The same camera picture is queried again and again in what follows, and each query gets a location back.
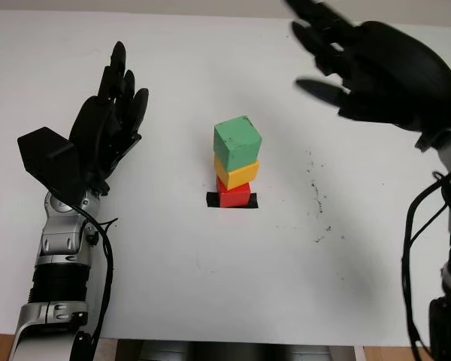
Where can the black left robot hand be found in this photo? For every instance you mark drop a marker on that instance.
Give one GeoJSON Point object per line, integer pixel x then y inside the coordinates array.
{"type": "Point", "coordinates": [95, 128]}

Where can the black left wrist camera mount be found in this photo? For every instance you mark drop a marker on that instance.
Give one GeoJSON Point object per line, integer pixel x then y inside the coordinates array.
{"type": "Point", "coordinates": [49, 158]}

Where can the green wooden block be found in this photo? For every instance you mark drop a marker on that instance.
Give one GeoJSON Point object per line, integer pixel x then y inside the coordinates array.
{"type": "Point", "coordinates": [237, 143]}

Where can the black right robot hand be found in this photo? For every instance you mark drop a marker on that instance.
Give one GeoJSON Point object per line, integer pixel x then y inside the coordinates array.
{"type": "Point", "coordinates": [394, 75]}

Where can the yellow wooden block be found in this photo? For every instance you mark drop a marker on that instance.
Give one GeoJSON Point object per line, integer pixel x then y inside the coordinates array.
{"type": "Point", "coordinates": [240, 175]}

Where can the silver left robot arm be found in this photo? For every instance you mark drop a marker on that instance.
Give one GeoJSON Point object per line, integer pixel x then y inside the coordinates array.
{"type": "Point", "coordinates": [60, 237]}

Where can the dark grey robot torso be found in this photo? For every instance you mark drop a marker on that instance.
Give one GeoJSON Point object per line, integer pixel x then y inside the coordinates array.
{"type": "Point", "coordinates": [210, 351]}

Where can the black tape strip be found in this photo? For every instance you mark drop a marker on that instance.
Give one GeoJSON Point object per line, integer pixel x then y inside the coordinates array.
{"type": "Point", "coordinates": [211, 200]}

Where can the red wooden block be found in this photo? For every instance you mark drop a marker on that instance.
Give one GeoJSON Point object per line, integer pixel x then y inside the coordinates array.
{"type": "Point", "coordinates": [235, 197]}

